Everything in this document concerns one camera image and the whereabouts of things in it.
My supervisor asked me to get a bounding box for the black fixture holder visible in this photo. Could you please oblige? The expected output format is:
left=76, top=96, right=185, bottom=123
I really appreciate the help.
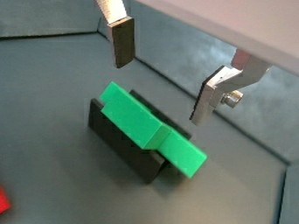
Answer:
left=88, top=89, right=192, bottom=185

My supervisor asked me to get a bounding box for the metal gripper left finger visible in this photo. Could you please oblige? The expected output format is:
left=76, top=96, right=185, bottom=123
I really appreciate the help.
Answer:
left=96, top=0, right=136, bottom=68

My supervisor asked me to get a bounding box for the red base board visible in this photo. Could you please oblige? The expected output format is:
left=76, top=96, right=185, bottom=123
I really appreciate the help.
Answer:
left=0, top=186, right=10, bottom=214

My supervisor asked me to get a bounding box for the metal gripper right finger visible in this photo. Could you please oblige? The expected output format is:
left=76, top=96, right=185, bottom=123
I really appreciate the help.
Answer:
left=189, top=49, right=270, bottom=125

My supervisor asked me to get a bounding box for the green stepped object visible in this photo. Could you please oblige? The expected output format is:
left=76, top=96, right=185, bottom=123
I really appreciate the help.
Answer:
left=98, top=81, right=206, bottom=179

